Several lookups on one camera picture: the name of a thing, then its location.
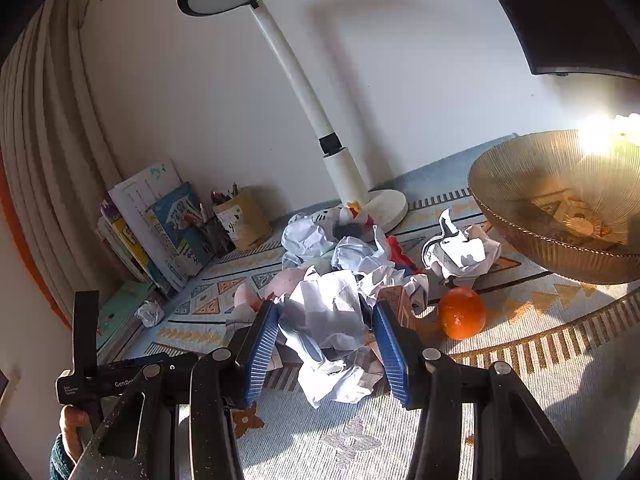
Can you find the black mesh pen holder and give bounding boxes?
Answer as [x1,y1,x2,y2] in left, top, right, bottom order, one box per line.
[197,215,238,261]

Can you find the paper with black print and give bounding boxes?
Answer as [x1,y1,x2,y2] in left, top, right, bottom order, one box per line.
[422,208,502,281]

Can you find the white desk lamp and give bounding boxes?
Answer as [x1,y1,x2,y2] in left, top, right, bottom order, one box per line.
[175,0,410,226]

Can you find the person's left forearm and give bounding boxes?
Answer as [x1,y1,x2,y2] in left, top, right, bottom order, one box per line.
[49,432,83,480]

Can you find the brown paper pen holder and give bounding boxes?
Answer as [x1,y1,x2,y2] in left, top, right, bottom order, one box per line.
[212,187,273,252]

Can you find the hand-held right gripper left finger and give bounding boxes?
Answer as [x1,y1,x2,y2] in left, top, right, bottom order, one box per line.
[69,300,283,480]

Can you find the amber ribbed glass bowl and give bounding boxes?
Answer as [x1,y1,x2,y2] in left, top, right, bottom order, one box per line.
[467,130,640,286]

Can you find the orange and blue snack packet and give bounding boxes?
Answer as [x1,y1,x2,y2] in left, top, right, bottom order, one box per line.
[385,235,426,276]

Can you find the patterned woven table mat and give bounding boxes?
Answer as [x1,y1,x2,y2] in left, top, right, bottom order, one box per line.
[95,132,640,480]

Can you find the white cat plush toy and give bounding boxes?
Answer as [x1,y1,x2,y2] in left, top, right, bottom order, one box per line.
[310,201,376,241]

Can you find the black monitor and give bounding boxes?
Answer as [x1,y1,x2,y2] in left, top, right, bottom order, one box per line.
[472,0,640,80]

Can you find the bunch of pens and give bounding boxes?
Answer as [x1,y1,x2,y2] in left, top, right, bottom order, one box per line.
[210,182,241,206]
[182,202,211,226]

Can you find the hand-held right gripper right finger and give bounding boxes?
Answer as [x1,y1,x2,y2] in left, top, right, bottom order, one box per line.
[372,300,581,480]

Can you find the white paper booklet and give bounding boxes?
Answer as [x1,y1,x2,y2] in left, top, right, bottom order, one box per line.
[107,160,183,221]

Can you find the blue workbook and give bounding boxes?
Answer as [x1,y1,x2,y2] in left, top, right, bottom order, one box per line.
[145,182,218,281]

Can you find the orange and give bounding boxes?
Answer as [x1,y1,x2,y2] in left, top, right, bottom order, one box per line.
[437,287,487,341]

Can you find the small white paper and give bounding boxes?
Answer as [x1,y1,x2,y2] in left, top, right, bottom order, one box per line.
[135,300,166,328]

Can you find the person's left hand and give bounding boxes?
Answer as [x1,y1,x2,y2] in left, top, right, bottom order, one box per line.
[59,405,93,463]

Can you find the green flat book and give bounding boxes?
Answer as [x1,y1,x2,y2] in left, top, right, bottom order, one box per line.
[95,280,156,351]

